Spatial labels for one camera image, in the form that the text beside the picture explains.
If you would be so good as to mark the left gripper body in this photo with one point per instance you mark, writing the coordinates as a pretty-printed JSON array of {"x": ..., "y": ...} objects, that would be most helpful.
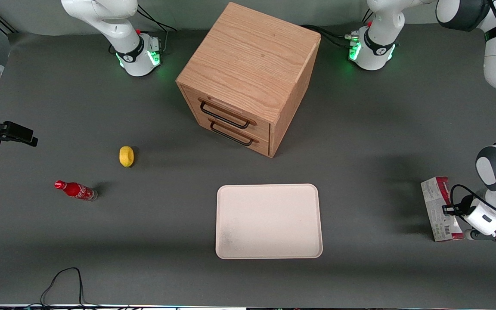
[{"x": 463, "y": 206}]

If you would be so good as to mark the red cookie box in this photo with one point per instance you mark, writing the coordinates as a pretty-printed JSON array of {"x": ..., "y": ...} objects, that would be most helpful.
[{"x": 435, "y": 196}]

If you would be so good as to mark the red cola bottle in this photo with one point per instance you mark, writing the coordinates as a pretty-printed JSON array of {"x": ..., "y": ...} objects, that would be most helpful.
[{"x": 75, "y": 190}]

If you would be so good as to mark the wooden two-drawer cabinet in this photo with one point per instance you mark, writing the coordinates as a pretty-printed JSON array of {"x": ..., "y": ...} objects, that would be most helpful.
[{"x": 248, "y": 64}]

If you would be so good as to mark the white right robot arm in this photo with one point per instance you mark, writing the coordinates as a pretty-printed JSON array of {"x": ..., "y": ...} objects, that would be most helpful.
[{"x": 134, "y": 49}]

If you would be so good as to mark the beige plastic tray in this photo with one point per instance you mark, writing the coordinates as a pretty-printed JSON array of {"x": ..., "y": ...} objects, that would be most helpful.
[{"x": 268, "y": 221}]

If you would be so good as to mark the yellow lemon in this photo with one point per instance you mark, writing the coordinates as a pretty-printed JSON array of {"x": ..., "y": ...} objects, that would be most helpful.
[{"x": 126, "y": 156}]

